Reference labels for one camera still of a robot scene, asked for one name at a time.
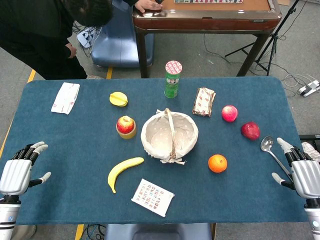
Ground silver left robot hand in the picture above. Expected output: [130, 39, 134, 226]
[0, 141, 52, 196]

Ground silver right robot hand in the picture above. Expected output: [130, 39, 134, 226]
[271, 137, 320, 200]

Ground brown white snack package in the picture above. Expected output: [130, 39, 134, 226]
[191, 87, 217, 118]

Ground dark red apple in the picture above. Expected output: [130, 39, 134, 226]
[240, 121, 261, 141]

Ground red yellow apple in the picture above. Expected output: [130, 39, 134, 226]
[116, 115, 135, 134]

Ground white red tissue packet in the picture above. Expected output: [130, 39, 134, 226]
[50, 82, 81, 116]

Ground green chip can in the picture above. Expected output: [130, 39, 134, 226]
[164, 60, 183, 99]

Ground white power strip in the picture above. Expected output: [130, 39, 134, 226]
[76, 26, 101, 49]

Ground brown mahjong table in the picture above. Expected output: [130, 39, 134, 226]
[131, 0, 283, 79]

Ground yellow starfruit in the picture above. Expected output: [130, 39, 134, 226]
[109, 91, 129, 108]

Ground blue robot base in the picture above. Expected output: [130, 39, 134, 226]
[104, 222, 213, 240]

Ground white fabric-lined wicker basket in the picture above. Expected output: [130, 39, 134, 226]
[140, 107, 200, 165]

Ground person in black clothes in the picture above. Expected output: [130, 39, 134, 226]
[0, 0, 114, 81]

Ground blue table cloth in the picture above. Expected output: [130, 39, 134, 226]
[0, 76, 309, 226]

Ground person hand on table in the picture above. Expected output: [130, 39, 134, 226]
[134, 0, 164, 14]

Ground silver metal ladle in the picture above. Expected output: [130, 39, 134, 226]
[260, 135, 294, 181]

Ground orange fruit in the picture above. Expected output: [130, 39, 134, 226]
[207, 154, 228, 174]

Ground black tripod stand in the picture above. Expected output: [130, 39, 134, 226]
[224, 0, 301, 77]

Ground blue plastic chair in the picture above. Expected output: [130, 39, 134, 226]
[90, 17, 155, 68]

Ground white printed card packet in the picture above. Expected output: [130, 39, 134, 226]
[130, 178, 175, 218]

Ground yellow banana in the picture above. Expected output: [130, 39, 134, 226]
[107, 156, 145, 194]

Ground pink red apple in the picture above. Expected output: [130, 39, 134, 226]
[221, 104, 239, 123]

